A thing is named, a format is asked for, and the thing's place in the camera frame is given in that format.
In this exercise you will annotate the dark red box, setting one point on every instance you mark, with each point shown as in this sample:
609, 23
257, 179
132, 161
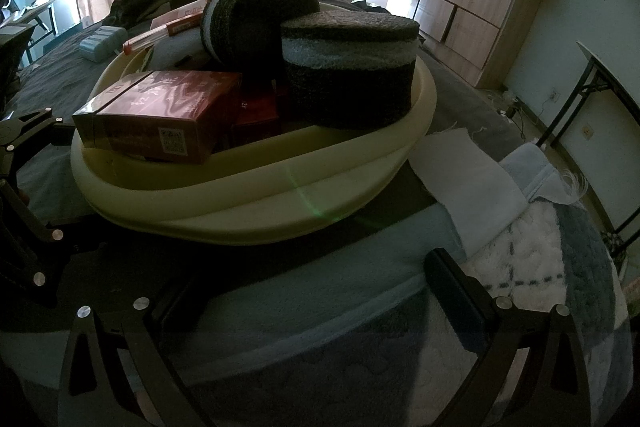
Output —
160, 117

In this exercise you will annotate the checkered cloth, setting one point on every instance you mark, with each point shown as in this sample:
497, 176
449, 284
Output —
615, 244

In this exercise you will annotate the small side table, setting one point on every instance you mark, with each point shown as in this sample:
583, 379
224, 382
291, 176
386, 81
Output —
42, 14

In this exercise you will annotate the red white long box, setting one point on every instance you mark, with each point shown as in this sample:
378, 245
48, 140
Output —
182, 19

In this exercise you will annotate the black-legged folding table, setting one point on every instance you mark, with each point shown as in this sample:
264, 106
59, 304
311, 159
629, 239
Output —
605, 72

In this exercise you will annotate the black white foam disc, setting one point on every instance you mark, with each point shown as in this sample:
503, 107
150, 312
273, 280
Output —
350, 82
255, 17

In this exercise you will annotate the blue checkered plush blanket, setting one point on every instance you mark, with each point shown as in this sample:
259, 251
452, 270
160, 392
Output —
350, 357

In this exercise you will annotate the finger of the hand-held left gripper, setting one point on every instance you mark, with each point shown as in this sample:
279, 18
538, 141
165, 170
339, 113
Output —
30, 247
35, 127

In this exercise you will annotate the clear tube red cap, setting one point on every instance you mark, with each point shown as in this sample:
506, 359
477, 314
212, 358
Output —
147, 39

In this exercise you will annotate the light blue plastic box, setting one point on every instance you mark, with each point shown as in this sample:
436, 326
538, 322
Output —
102, 43

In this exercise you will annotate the grey bed sheet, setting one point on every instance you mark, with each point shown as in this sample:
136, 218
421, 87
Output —
60, 77

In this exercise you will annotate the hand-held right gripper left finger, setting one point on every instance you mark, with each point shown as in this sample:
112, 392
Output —
180, 307

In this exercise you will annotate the cream plastic basin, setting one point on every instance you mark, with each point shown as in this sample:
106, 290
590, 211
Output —
250, 192

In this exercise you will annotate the pale cloth piece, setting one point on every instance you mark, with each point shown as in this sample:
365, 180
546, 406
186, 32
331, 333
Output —
465, 187

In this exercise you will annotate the red gold-print box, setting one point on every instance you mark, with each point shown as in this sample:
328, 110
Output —
257, 112

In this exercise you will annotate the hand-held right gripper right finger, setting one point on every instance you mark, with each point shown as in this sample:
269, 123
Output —
450, 302

